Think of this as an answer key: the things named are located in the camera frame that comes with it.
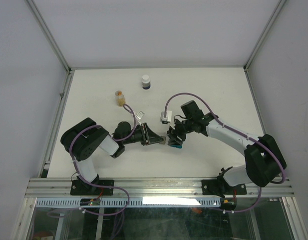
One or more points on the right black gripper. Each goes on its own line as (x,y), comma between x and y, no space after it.
(173,133)

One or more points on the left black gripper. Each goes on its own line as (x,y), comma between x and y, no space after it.
(149,137)

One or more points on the teal pill box compartments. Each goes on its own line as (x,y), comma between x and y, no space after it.
(177,146)

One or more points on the amber pill bottle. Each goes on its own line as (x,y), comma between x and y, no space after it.
(120,99)

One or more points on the tan pill box compartment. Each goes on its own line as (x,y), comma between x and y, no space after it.
(163,140)

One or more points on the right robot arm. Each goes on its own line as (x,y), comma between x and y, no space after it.
(263,158)

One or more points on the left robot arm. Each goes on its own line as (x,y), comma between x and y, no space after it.
(83,139)

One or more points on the white cap dark bottle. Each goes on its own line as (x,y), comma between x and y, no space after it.
(146,83)

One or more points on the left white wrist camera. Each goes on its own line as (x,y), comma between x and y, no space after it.
(139,116)

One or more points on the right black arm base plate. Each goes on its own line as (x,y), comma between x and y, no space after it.
(219,188)

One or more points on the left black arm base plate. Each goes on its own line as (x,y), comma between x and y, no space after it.
(79,188)

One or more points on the aluminium front rail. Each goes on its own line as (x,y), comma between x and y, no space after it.
(141,187)

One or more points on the grey slotted cable duct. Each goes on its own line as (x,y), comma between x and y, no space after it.
(111,202)

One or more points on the right aluminium frame post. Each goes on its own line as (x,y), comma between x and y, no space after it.
(272,19)

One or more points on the aluminium frame post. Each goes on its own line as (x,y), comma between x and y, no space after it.
(48,34)
(272,19)

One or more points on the left aluminium frame post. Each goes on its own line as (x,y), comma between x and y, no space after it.
(48,34)

